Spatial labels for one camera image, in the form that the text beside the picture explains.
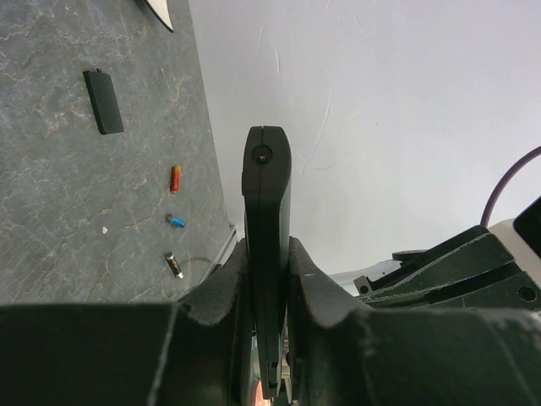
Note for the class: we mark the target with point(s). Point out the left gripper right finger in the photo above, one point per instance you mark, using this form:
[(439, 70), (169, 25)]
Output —
[(346, 353)]

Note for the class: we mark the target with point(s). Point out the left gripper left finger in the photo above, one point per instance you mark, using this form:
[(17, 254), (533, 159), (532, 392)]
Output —
[(194, 351)]

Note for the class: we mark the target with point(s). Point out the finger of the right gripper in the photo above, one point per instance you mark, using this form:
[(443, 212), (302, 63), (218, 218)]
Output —
[(471, 270)]

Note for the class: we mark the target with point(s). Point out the orange-red battery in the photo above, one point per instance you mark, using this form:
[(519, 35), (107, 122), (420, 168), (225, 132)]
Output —
[(175, 182)]

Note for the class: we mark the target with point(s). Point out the black remote control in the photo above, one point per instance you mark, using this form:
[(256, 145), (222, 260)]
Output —
[(266, 189)]

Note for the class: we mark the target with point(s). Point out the black battery cover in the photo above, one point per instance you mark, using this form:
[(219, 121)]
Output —
[(103, 101)]

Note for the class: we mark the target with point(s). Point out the grey pink-tip battery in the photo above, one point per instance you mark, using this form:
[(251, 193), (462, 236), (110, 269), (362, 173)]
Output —
[(174, 265)]

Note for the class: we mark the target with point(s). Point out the light blue battery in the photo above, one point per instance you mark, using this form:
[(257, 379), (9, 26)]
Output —
[(176, 222)]

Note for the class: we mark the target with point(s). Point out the white square plate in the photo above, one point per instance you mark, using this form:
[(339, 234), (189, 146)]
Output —
[(160, 10)]

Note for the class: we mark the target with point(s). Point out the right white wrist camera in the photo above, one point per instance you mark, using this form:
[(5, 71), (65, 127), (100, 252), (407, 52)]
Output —
[(521, 237)]

